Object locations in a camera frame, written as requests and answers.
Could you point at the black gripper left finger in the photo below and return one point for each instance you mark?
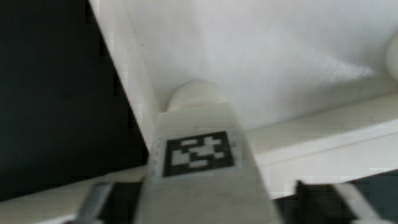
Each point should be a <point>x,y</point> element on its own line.
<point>111,204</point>

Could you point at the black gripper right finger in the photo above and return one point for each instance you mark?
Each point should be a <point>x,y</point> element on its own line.
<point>331,204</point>

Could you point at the white table leg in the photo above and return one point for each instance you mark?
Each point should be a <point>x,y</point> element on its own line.
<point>203,185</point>

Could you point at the white square tabletop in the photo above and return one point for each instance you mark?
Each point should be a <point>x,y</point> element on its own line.
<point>290,52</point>

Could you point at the white front barrier wall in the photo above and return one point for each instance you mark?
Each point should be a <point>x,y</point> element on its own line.
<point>363,161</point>

